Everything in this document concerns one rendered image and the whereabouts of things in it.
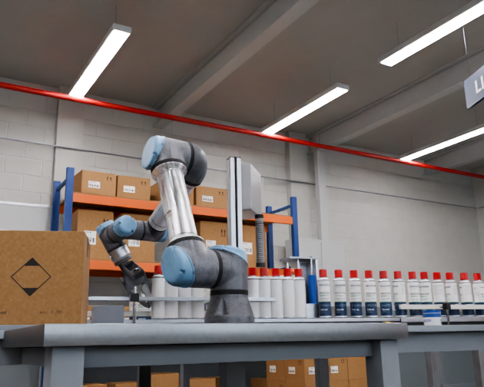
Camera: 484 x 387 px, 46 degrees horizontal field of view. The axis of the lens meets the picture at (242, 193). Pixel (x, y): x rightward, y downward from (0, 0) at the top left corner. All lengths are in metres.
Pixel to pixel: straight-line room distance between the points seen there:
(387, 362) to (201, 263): 0.57
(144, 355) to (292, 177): 6.92
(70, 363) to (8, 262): 0.70
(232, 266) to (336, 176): 7.02
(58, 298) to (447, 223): 8.88
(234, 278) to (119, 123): 5.56
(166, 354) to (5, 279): 0.69
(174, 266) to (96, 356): 0.54
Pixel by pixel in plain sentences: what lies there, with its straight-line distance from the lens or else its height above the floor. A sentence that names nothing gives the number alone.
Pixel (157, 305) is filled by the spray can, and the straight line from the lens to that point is 2.21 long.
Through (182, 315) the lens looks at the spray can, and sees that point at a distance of 2.23.
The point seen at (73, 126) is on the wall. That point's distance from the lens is 6.85.
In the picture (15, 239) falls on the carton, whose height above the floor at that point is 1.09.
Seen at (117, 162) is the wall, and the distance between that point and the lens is 6.98.
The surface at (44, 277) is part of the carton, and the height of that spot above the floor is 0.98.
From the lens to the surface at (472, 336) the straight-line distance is 2.09.
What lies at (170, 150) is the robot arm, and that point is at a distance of 1.85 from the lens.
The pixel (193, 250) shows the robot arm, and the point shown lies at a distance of 1.65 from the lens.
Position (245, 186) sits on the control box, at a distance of 2.23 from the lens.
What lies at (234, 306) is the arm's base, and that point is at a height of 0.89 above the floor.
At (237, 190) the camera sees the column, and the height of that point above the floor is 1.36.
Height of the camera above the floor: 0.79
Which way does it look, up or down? 15 degrees up
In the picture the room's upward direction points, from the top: 1 degrees counter-clockwise
